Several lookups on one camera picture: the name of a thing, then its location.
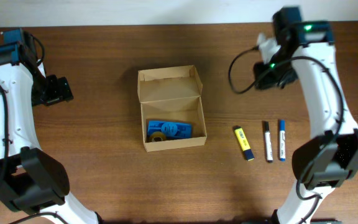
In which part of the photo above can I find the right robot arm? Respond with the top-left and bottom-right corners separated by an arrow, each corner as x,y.
254,6 -> 358,223

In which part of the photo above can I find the yellow highlighter pen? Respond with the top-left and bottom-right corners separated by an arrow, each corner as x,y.
233,126 -> 255,161

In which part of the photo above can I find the blue plastic block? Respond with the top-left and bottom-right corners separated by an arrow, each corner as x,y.
147,120 -> 193,139

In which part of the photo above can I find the brown cardboard box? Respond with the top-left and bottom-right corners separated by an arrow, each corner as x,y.
137,65 -> 207,152

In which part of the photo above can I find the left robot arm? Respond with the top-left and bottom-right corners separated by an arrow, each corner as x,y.
0,28 -> 102,223

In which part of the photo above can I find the blue cap white marker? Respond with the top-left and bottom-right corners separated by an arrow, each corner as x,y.
279,120 -> 286,161

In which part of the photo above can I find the black cap white marker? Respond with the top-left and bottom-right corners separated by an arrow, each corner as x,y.
263,121 -> 273,163

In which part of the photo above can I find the yellow tape roll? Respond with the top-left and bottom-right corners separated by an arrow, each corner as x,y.
149,131 -> 167,142

